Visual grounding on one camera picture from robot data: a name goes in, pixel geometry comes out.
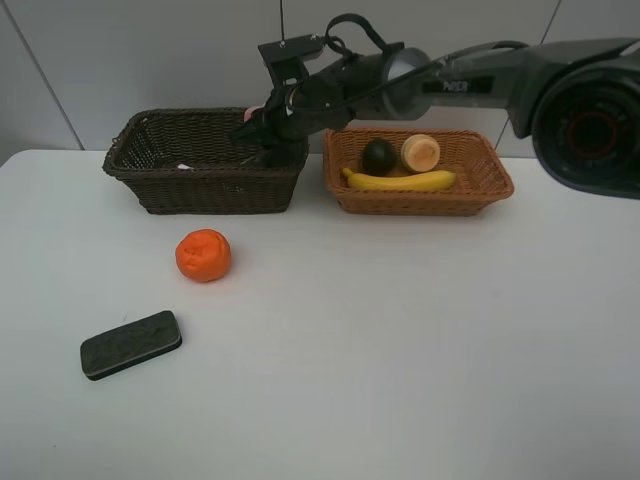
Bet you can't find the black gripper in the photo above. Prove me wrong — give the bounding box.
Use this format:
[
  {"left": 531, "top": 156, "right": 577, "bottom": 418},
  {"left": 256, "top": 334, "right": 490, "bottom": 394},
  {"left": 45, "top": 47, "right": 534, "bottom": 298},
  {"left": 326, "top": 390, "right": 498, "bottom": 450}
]
[{"left": 230, "top": 54, "right": 388, "bottom": 145}]

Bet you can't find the pink bottle white cap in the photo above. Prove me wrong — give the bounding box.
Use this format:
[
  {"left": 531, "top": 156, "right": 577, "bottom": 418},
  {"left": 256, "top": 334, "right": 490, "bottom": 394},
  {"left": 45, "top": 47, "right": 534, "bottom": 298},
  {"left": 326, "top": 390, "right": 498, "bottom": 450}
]
[{"left": 243, "top": 105, "right": 263, "bottom": 122}]

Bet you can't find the dark green bottle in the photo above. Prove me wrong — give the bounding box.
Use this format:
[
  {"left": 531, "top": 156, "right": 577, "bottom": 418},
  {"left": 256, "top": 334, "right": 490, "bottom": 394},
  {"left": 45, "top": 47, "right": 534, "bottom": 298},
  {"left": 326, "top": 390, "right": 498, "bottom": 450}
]
[{"left": 239, "top": 144, "right": 305, "bottom": 169}]

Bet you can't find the dark mangosteen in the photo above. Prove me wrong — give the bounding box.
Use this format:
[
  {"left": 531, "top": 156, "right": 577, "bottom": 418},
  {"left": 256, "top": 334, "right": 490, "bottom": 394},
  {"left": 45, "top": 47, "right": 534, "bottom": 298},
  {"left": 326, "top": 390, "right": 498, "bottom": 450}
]
[{"left": 360, "top": 138, "right": 397, "bottom": 177}]

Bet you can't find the orange red peach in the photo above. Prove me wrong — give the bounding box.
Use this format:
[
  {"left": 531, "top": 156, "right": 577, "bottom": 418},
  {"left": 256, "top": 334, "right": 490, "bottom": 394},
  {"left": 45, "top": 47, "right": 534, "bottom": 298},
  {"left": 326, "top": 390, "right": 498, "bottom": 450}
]
[{"left": 401, "top": 134, "right": 441, "bottom": 174}]

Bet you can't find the yellow banana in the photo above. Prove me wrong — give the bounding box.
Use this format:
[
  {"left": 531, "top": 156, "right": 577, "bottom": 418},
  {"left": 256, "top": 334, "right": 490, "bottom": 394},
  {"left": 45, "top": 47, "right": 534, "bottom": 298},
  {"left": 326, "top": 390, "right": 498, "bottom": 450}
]
[{"left": 342, "top": 168, "right": 457, "bottom": 192}]

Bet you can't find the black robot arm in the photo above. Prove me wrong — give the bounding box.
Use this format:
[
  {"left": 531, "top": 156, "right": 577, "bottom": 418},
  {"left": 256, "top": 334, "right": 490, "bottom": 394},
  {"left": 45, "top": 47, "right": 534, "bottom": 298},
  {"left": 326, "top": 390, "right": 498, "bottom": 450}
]
[{"left": 233, "top": 37, "right": 639, "bottom": 199}]

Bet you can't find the dark brown wicker basket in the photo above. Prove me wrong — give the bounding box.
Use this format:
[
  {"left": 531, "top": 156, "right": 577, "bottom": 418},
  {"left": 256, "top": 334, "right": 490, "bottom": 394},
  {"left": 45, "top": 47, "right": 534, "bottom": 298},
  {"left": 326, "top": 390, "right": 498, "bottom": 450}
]
[{"left": 103, "top": 108, "right": 309, "bottom": 215}]

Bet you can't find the orange tangerine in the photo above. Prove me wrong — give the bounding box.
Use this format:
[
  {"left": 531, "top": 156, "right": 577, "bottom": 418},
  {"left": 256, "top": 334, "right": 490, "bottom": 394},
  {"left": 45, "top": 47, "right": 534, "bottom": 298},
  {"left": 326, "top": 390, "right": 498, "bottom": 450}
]
[{"left": 175, "top": 229, "right": 232, "bottom": 283}]

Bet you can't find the black whiteboard eraser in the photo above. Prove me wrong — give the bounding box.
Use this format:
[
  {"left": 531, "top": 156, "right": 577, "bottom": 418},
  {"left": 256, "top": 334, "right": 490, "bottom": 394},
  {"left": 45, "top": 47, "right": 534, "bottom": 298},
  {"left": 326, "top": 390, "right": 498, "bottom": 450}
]
[{"left": 80, "top": 310, "right": 182, "bottom": 381}]

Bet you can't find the orange wicker basket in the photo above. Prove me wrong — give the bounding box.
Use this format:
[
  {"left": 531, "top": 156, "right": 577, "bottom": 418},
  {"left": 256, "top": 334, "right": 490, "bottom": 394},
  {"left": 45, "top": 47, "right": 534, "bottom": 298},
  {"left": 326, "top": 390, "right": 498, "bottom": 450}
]
[{"left": 323, "top": 127, "right": 514, "bottom": 216}]

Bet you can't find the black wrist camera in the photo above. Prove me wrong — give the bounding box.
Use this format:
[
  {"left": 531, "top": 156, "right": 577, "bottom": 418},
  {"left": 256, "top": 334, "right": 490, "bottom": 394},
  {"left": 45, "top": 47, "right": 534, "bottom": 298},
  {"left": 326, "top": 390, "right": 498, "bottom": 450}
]
[{"left": 258, "top": 34, "right": 325, "bottom": 87}]

